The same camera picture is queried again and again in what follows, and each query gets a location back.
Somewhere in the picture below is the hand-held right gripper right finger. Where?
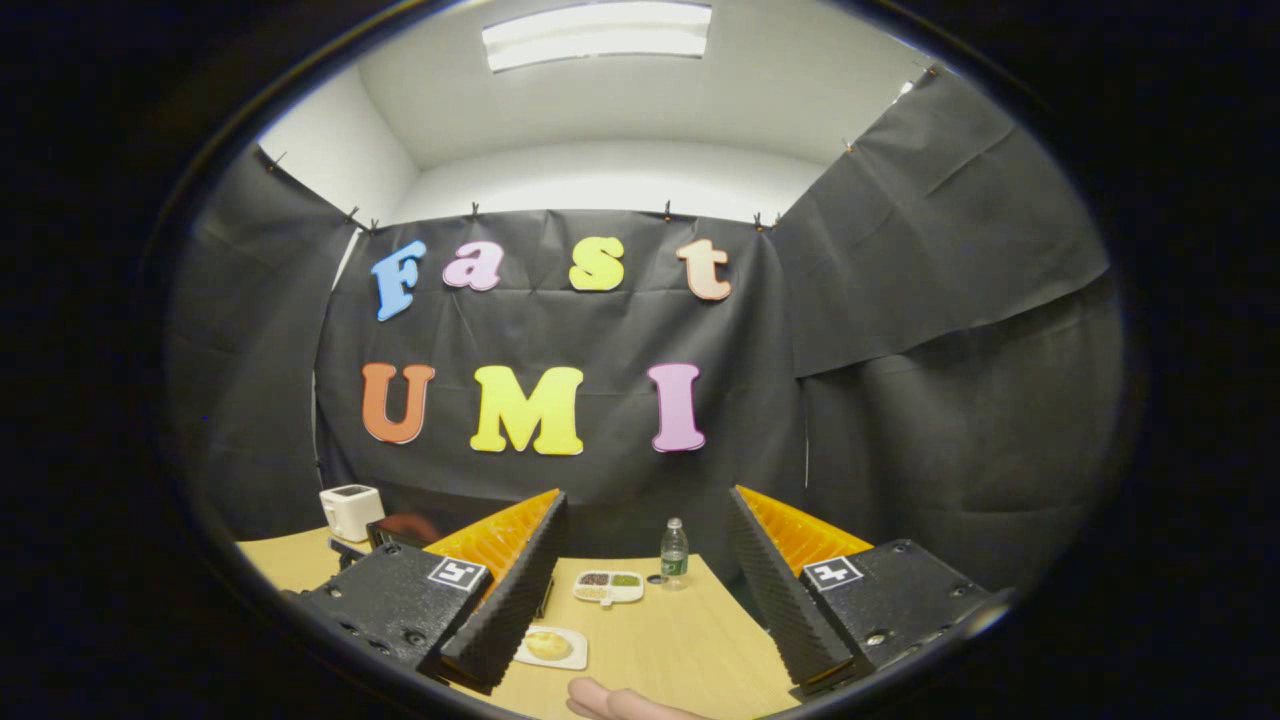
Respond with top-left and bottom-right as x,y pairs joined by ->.
726,485 -> 993,696

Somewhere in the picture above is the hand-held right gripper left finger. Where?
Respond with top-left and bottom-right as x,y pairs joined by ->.
297,488 -> 569,696

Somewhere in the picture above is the white square plate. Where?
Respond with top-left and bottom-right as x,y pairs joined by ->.
515,626 -> 589,671

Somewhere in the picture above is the white divided dish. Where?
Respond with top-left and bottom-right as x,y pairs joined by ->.
573,570 -> 646,608

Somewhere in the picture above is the clear plastic water bottle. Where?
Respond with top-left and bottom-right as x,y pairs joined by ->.
660,517 -> 690,591

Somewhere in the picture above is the white toaster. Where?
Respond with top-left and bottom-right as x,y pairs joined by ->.
319,484 -> 386,543

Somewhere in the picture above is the black backdrop cloth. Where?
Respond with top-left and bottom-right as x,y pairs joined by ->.
165,65 -> 1126,591

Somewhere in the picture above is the ceiling light panel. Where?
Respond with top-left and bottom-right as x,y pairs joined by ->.
481,0 -> 714,73

